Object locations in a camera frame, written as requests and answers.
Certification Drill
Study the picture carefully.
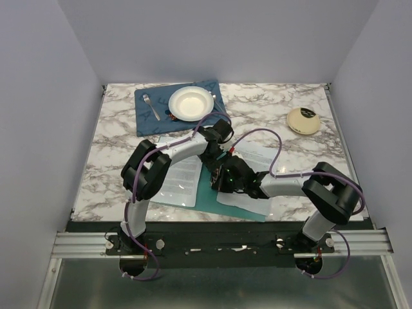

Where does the printed paper sheets stack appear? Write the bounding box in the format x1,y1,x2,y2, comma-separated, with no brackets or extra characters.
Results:
212,140,278,216

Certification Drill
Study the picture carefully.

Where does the teal paper folder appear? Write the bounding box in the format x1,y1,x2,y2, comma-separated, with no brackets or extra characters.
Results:
169,166,266,221

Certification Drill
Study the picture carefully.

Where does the single printed paper sheet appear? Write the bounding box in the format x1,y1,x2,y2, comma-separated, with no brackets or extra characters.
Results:
149,134,202,207

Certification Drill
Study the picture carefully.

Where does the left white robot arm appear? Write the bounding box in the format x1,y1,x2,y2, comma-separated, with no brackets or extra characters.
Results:
112,119,234,255

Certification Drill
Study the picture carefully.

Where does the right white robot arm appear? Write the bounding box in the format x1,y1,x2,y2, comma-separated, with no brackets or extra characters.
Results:
211,156,366,252

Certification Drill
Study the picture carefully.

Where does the white round bowl plate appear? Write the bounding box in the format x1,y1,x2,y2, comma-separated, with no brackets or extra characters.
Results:
168,86,214,122

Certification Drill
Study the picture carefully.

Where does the silver spoon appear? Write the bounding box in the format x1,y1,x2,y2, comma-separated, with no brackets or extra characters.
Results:
209,91,229,116

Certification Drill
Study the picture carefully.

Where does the small red dark object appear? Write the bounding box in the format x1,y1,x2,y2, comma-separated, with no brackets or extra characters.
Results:
165,110,178,122

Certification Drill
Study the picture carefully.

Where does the blue cloth placemat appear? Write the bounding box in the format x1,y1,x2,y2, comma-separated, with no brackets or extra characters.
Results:
135,79,226,137

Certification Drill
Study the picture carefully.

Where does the beige small dish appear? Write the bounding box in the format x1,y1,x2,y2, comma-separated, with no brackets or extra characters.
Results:
286,108,321,135

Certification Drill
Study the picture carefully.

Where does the silver fork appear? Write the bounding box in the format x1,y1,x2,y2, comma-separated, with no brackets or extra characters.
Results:
142,93,161,121

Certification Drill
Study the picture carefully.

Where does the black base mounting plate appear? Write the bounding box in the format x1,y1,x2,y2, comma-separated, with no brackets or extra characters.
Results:
64,220,335,270

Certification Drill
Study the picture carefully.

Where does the aluminium rail frame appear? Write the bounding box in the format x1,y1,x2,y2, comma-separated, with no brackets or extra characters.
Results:
39,212,408,308

